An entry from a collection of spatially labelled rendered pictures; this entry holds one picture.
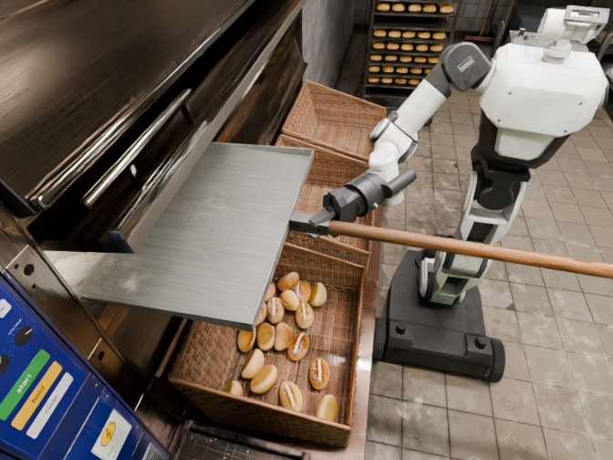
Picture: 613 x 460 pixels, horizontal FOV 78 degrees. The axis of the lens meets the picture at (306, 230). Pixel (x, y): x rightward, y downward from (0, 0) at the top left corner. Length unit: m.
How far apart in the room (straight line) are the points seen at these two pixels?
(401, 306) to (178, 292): 1.40
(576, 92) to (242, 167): 0.85
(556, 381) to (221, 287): 1.82
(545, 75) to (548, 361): 1.51
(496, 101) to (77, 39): 0.96
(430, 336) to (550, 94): 1.16
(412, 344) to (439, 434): 0.38
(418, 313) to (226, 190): 1.29
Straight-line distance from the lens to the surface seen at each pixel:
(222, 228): 0.87
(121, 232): 0.55
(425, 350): 1.87
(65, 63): 0.70
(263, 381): 1.24
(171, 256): 0.84
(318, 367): 1.25
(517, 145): 1.25
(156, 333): 0.99
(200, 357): 1.17
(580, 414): 2.25
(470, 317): 2.06
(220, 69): 1.02
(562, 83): 1.18
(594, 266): 0.94
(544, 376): 2.25
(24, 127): 0.63
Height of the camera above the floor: 1.79
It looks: 46 degrees down
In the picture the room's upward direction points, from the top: straight up
